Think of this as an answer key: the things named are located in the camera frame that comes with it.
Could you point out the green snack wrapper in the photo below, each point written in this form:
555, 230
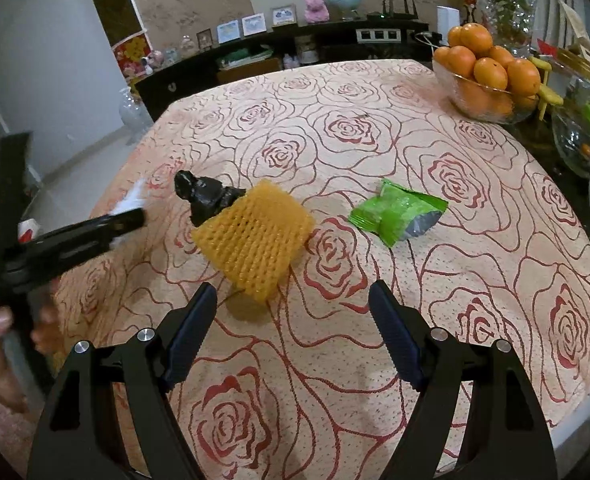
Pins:
395, 212

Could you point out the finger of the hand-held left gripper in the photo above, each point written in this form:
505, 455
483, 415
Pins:
90, 237

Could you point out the white socket panel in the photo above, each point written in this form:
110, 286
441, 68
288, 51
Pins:
378, 35

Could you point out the small dark picture frame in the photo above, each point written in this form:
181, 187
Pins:
204, 39

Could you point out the glass fruit bowl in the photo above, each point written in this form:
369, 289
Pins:
480, 102

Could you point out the red floral box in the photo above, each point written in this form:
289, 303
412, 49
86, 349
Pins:
131, 55

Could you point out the crystal vase with plant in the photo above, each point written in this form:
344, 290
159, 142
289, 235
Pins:
507, 5

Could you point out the black sideboard cabinet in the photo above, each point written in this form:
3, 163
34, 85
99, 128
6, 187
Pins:
190, 77

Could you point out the clear glass floor vase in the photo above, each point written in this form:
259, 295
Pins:
136, 110

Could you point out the white box device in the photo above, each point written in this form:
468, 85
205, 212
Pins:
448, 24

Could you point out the white tissue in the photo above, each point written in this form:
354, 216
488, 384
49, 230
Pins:
134, 200

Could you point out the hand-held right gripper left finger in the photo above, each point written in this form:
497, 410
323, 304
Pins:
190, 340

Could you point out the glass bowl of oranges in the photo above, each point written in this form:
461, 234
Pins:
490, 72

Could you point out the rose print tablecloth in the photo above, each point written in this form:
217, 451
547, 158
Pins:
335, 150

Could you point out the white picture frame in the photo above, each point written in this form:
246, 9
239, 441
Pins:
253, 24
283, 15
228, 31

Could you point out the crumpled black plastic bag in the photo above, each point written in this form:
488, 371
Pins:
205, 197

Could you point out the pink piggy figurine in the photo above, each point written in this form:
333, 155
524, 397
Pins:
316, 6

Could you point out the person's left forearm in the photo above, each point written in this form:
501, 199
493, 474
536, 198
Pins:
0, 440

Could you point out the black router with antennas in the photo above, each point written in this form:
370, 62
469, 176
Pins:
392, 14

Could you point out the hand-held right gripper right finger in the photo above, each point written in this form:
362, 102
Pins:
395, 340

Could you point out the large yellow foam fruit net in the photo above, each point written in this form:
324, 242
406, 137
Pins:
252, 240

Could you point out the wide glass bowl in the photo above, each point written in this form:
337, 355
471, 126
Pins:
580, 140

